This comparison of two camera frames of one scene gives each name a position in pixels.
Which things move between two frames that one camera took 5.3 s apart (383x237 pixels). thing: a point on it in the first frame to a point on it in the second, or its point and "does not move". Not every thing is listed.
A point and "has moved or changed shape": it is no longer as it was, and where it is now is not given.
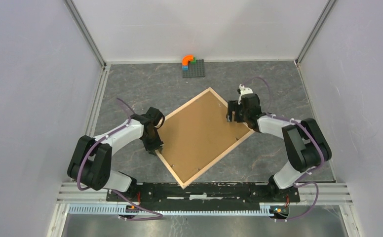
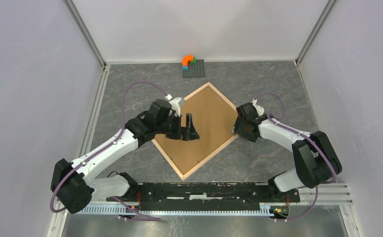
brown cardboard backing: x=198 y=134 has moved or changed shape
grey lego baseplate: x=196 y=70 does not move
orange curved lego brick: x=186 y=59 does not move
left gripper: x=158 y=145 to x=191 y=134
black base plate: x=201 y=196 does not move
